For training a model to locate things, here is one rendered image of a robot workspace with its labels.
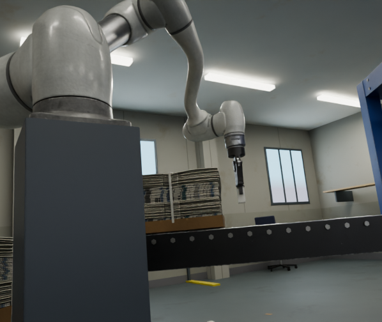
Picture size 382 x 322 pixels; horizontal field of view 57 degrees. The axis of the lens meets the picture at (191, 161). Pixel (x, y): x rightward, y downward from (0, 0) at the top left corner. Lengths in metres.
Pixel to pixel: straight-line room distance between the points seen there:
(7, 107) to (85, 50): 0.23
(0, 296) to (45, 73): 0.60
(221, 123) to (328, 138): 7.05
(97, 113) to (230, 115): 0.91
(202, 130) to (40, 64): 0.95
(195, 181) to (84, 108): 0.76
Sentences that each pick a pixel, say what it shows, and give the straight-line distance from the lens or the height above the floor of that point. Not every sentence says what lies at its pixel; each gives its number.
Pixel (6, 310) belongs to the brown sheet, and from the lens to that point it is 1.09.
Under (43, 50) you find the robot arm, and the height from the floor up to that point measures 1.15.
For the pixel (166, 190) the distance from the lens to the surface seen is 1.37.
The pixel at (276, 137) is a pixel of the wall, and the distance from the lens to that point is 8.05.
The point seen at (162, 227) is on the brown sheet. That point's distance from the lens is 1.36.
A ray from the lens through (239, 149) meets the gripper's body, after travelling 1.50.
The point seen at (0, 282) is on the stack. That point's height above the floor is 0.71.
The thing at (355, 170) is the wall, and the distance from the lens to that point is 8.08.
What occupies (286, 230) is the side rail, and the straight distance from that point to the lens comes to 1.25.
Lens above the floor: 0.79
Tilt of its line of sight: 12 degrees up
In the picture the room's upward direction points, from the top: 5 degrees counter-clockwise
